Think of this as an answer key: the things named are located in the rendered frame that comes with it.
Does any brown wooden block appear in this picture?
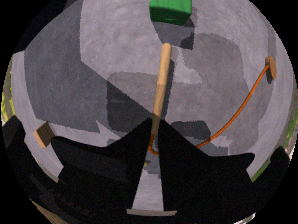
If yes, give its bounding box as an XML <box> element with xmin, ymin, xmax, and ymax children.
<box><xmin>33</xmin><ymin>121</ymin><xmax>55</xmax><ymax>148</ymax></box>

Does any round wooden button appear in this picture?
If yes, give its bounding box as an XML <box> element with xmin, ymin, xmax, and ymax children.
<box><xmin>265</xmin><ymin>56</ymin><xmax>277</xmax><ymax>80</ymax></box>

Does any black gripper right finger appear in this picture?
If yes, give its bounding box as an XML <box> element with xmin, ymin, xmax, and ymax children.
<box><xmin>158</xmin><ymin>119</ymin><xmax>255</xmax><ymax>212</ymax></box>

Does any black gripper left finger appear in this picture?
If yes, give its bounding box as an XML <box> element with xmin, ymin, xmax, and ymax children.
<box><xmin>51</xmin><ymin>117</ymin><xmax>153</xmax><ymax>209</ymax></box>

